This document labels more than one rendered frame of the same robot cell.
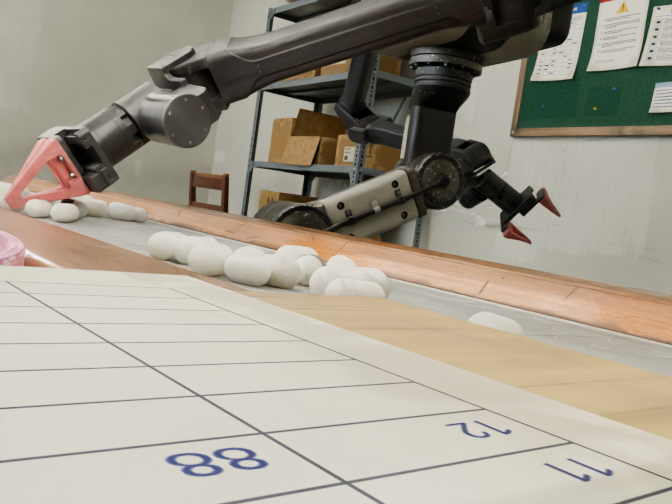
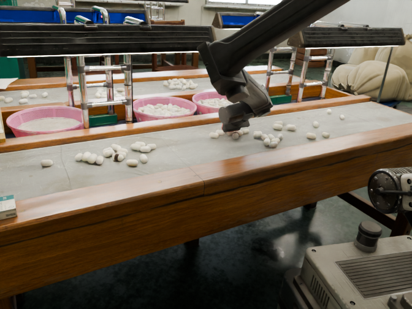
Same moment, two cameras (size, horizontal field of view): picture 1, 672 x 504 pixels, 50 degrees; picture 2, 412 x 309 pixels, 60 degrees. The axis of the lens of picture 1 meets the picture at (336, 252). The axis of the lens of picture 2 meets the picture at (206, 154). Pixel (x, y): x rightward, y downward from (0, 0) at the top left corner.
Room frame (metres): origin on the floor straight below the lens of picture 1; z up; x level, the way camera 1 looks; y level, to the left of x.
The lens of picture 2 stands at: (0.86, -0.88, 1.22)
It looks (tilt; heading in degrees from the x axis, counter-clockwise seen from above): 25 degrees down; 98
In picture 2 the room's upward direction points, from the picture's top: 4 degrees clockwise
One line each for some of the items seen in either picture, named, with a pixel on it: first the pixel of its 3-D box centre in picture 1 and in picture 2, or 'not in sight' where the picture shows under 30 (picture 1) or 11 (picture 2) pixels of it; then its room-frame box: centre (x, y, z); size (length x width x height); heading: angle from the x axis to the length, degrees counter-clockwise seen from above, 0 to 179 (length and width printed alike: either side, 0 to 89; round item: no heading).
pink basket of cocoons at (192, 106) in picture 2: not in sight; (164, 116); (0.49, 0.49, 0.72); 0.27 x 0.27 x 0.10
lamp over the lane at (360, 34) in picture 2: not in sight; (352, 36); (1.21, 0.71, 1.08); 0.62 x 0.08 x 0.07; 39
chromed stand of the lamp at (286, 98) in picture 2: not in sight; (271, 58); (0.91, 1.08, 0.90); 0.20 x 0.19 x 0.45; 39
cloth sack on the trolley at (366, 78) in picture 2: not in sight; (372, 80); (2.08, 3.25, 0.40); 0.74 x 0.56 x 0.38; 35
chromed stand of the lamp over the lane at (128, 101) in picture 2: not in sight; (113, 92); (0.41, 0.16, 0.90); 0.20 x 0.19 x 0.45; 39
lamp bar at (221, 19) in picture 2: not in sight; (266, 21); (0.86, 1.14, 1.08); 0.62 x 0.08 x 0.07; 39
